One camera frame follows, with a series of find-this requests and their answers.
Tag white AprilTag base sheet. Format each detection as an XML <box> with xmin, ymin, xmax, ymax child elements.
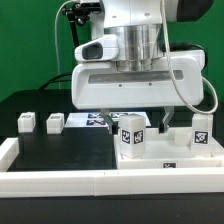
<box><xmin>65</xmin><ymin>112</ymin><xmax>151</xmax><ymax>128</ymax></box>

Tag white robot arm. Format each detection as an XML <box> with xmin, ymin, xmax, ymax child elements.
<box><xmin>72</xmin><ymin>0</ymin><xmax>214</xmax><ymax>132</ymax></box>

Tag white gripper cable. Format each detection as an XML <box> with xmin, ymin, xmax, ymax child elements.
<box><xmin>159</xmin><ymin>0</ymin><xmax>219</xmax><ymax>115</ymax></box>

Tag white U-shaped obstacle fence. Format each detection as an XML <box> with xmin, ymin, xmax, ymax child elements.
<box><xmin>0</xmin><ymin>138</ymin><xmax>224</xmax><ymax>198</ymax></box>

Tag white square tabletop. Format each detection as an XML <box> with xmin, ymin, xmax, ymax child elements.
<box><xmin>114</xmin><ymin>127</ymin><xmax>224</xmax><ymax>169</ymax></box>

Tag black cable bundle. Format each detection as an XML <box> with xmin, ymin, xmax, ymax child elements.
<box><xmin>38</xmin><ymin>73</ymin><xmax>73</xmax><ymax>92</ymax></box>

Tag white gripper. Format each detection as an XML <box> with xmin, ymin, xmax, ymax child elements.
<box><xmin>71</xmin><ymin>50</ymin><xmax>204</xmax><ymax>134</ymax></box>

